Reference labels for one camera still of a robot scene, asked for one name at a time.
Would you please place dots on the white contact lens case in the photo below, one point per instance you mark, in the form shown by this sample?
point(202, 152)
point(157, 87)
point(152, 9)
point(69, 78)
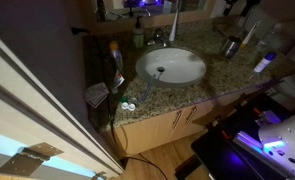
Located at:
point(128, 106)

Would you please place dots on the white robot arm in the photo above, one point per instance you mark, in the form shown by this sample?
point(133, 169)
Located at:
point(287, 140)

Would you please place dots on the chrome tap faucet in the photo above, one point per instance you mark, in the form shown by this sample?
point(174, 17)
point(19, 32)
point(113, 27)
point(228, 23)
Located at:
point(159, 37)

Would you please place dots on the bottle with orange cap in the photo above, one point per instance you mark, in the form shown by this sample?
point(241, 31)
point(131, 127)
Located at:
point(116, 56)

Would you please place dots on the large metal door hinge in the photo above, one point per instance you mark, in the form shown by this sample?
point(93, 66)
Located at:
point(27, 159)

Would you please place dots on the clear plastic bottle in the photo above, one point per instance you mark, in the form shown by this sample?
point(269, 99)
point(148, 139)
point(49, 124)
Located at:
point(270, 38)

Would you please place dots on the black wall plug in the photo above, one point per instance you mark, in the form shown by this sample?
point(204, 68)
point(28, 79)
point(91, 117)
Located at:
point(78, 31)

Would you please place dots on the metal cup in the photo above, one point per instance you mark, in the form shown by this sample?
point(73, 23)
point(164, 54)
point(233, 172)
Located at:
point(230, 46)

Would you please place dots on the green lens case cap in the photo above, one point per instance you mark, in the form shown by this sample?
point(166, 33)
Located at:
point(124, 99)

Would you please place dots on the small metal door hinge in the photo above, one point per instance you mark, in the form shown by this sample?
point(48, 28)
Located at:
point(99, 175)

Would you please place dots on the blue toothbrush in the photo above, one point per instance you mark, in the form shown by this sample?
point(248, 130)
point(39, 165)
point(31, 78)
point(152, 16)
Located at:
point(148, 88)

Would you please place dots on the white electric toothbrush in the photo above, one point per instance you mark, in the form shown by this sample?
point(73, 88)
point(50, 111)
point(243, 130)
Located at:
point(173, 30)

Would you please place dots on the white panelled door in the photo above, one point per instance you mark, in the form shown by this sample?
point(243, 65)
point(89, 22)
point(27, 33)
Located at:
point(27, 110)

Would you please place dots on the wall mirror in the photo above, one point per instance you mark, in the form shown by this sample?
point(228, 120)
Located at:
point(153, 8)

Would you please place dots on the white yellow tube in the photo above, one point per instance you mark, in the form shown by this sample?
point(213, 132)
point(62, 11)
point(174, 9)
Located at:
point(250, 35)

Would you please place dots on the wooden cabinet door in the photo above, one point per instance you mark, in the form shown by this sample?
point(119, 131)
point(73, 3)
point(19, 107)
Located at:
point(150, 133)
point(193, 116)

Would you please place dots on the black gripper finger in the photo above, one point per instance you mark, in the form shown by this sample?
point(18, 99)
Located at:
point(229, 6)
point(248, 7)

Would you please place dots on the black sink drain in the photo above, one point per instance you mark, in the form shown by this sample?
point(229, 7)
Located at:
point(161, 69)

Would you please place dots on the soap pump dispenser bottle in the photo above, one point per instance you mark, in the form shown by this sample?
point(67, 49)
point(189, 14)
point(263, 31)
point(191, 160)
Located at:
point(138, 35)

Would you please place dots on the white bottle blue cap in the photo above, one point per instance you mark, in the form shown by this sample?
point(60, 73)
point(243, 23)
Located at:
point(263, 62)

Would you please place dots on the red white toothpaste tube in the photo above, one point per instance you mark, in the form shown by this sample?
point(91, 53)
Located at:
point(118, 81)

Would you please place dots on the white oval sink basin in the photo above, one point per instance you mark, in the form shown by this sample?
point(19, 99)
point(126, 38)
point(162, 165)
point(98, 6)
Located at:
point(177, 65)

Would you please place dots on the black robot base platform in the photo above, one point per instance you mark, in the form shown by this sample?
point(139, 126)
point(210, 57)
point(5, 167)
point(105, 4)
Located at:
point(227, 156)

